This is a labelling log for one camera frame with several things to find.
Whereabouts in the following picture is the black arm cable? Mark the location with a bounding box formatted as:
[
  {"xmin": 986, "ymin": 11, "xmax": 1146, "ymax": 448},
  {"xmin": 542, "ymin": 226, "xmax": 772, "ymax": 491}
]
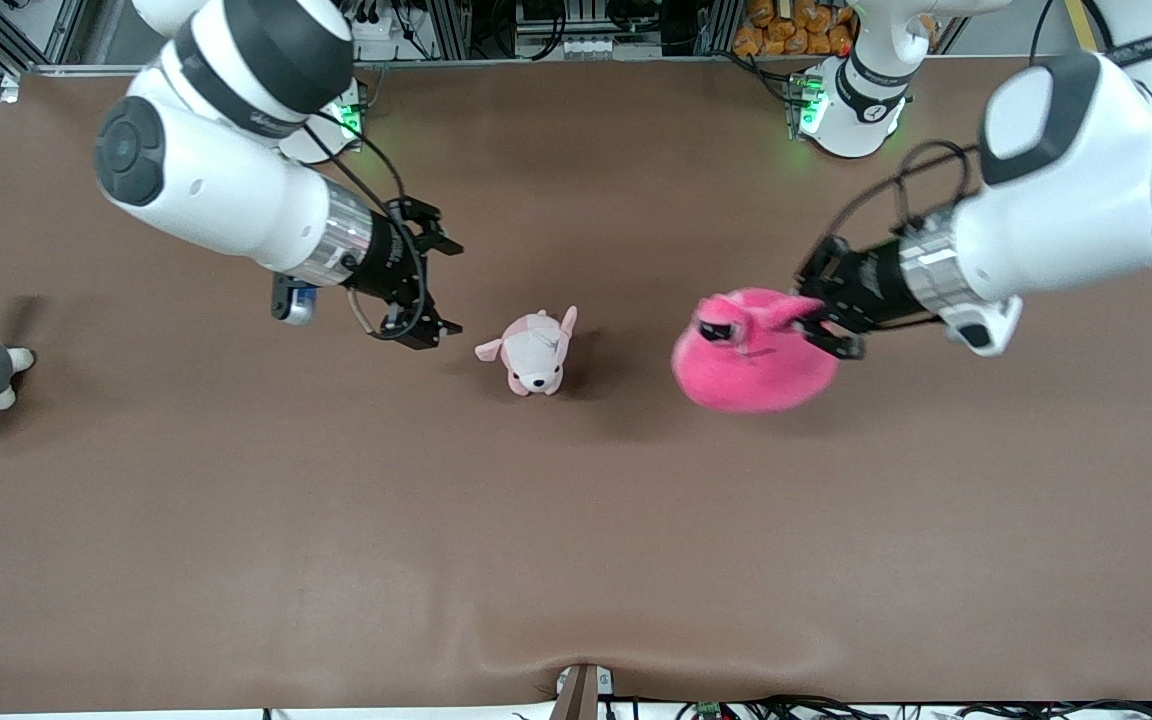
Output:
[
  {"xmin": 301, "ymin": 110, "xmax": 429, "ymax": 341},
  {"xmin": 821, "ymin": 138, "xmax": 982, "ymax": 261}
]

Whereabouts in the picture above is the bright pink plush toy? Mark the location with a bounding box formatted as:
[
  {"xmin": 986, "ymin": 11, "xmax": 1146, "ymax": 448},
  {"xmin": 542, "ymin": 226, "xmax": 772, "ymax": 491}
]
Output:
[{"xmin": 671, "ymin": 287, "xmax": 840, "ymax": 415}]

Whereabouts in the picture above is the metal table clamp bracket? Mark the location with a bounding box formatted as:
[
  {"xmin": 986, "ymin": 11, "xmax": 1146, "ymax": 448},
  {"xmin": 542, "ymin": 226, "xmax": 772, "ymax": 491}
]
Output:
[{"xmin": 548, "ymin": 663, "xmax": 615, "ymax": 720}]

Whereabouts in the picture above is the white terminal block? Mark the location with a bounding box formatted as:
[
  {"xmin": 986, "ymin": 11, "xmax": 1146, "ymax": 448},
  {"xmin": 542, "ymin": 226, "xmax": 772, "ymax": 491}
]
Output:
[{"xmin": 554, "ymin": 35, "xmax": 629, "ymax": 59}]

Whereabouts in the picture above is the brown table mat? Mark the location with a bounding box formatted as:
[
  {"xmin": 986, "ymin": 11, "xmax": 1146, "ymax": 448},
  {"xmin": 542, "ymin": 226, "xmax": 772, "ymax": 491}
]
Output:
[{"xmin": 0, "ymin": 62, "xmax": 1152, "ymax": 716}]

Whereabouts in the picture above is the white power strip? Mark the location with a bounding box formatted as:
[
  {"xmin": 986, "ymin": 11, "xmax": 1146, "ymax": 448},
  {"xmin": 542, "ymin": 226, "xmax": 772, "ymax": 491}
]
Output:
[{"xmin": 349, "ymin": 0, "xmax": 409, "ymax": 63}]

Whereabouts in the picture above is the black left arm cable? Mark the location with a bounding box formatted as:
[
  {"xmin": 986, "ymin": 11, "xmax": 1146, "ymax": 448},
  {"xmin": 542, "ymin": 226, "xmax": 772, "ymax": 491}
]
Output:
[{"xmin": 821, "ymin": 138, "xmax": 982, "ymax": 261}]

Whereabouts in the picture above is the orange snack bag pile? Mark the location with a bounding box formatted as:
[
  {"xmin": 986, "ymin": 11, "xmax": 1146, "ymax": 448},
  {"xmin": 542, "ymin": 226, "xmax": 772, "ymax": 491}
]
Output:
[{"xmin": 733, "ymin": 0, "xmax": 859, "ymax": 58}]

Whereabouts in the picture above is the pale pink plush dog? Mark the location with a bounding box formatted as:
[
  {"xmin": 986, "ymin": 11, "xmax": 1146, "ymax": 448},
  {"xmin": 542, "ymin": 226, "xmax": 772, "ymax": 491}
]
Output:
[{"xmin": 474, "ymin": 305, "xmax": 580, "ymax": 398}]

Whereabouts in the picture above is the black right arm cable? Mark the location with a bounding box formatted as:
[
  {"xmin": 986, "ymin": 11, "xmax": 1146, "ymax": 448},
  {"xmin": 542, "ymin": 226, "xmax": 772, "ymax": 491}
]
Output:
[{"xmin": 301, "ymin": 110, "xmax": 429, "ymax": 341}]

